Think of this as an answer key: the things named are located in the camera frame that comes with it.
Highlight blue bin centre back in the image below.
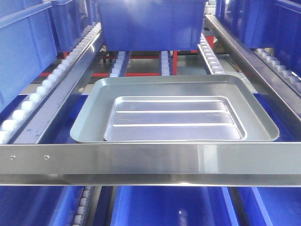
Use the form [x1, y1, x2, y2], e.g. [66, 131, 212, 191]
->
[97, 0, 206, 51]

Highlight ribbed silver tray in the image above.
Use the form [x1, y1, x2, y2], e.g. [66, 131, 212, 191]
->
[104, 96, 247, 142]

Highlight white roller rail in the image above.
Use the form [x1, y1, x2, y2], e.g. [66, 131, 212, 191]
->
[198, 35, 225, 74]
[0, 23, 101, 145]
[255, 48, 301, 95]

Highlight blue bin lower centre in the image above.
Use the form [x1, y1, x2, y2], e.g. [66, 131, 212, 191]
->
[111, 186, 238, 226]

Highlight large grey tray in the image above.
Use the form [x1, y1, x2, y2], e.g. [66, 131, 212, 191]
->
[70, 74, 279, 143]

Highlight steel front shelf beam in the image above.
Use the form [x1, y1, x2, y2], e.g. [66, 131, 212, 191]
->
[0, 142, 301, 187]

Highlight blue bin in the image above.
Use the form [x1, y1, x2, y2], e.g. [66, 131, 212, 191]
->
[111, 186, 238, 226]
[97, 0, 206, 51]

